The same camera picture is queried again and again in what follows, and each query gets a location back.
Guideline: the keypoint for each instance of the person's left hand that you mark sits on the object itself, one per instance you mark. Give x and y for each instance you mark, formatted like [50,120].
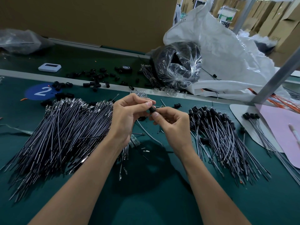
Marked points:
[126,119]

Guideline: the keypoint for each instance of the person's right hand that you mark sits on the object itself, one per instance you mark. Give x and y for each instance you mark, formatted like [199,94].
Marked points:
[176,133]

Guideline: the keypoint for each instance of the person's right forearm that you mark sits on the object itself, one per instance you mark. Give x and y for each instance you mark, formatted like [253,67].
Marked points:
[213,194]

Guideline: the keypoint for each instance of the person's left forearm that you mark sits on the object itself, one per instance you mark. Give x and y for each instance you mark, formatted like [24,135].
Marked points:
[77,189]

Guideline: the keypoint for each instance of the clear bag with black contents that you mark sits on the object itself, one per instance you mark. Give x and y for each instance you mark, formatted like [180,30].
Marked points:
[177,64]

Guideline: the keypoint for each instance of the blue round number sticker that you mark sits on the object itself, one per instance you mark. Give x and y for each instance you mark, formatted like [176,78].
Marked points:
[41,91]

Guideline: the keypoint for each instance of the small white timer device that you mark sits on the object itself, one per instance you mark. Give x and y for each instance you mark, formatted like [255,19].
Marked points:
[49,67]

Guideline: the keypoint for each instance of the large white plastic sack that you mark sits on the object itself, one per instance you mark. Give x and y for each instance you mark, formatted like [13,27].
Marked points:
[229,51]

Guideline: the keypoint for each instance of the brown cardboard panel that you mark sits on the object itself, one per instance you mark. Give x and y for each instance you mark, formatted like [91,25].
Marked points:
[93,18]

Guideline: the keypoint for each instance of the pink paper sheet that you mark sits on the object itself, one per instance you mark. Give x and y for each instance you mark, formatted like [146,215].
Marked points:
[282,133]

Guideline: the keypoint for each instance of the clear plastic strip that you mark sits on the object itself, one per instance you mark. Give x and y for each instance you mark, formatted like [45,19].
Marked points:
[14,128]

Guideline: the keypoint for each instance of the white pen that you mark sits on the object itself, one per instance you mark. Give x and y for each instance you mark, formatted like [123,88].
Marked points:
[295,134]

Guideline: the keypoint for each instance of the crumpled clear plastic bag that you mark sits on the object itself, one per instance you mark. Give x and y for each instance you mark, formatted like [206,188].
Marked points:
[19,41]

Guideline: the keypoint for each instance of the stack of cardboard boxes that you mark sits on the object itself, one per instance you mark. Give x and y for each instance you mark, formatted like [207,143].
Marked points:
[285,22]

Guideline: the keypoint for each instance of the grey metal frame post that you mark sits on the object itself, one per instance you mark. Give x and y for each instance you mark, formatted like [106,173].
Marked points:
[277,75]
[244,15]

